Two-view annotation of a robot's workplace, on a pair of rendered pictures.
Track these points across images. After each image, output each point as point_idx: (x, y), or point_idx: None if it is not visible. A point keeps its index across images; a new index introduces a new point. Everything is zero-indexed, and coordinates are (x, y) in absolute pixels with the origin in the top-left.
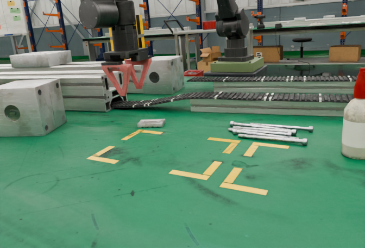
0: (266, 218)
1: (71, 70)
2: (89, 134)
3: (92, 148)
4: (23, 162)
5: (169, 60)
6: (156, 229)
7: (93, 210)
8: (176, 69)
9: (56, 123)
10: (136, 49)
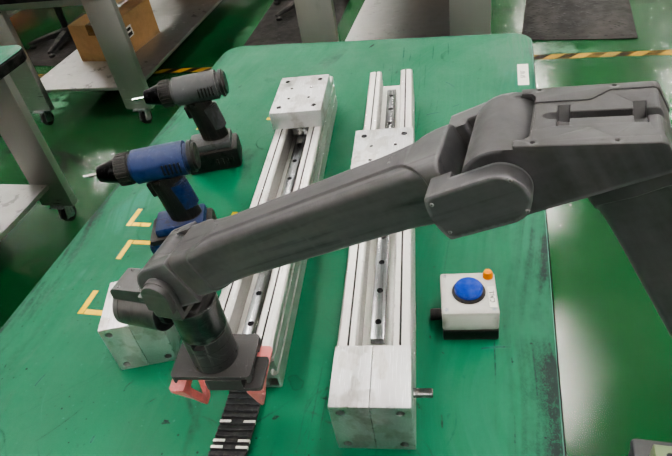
0: None
1: (283, 268)
2: (115, 420)
3: (59, 454)
4: (41, 403)
5: (328, 407)
6: None
7: None
8: (368, 423)
9: (150, 361)
10: (205, 373)
